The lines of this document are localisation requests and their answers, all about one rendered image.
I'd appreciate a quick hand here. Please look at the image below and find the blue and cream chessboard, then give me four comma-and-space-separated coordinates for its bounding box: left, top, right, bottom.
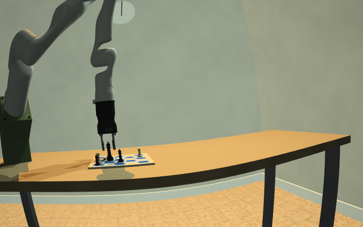
88, 153, 155, 169

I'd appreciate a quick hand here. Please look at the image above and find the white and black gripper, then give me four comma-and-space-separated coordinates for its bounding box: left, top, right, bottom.
92, 87, 117, 151

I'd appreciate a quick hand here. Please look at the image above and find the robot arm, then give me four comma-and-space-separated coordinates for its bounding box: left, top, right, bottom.
4, 0, 117, 117

